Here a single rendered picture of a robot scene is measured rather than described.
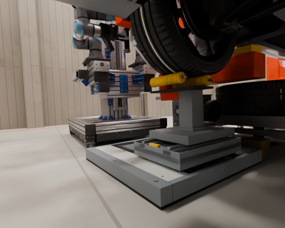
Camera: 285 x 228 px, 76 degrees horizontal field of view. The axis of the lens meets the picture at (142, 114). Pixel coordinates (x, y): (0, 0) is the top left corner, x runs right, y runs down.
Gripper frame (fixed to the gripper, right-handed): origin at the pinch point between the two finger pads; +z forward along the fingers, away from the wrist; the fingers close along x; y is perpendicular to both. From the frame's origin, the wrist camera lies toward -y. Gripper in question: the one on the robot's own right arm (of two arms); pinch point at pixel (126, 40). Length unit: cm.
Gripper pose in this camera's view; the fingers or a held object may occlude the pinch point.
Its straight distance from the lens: 138.4
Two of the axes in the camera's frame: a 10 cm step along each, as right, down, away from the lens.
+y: -0.4, -10.0, -0.5
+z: 8.2, -0.6, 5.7
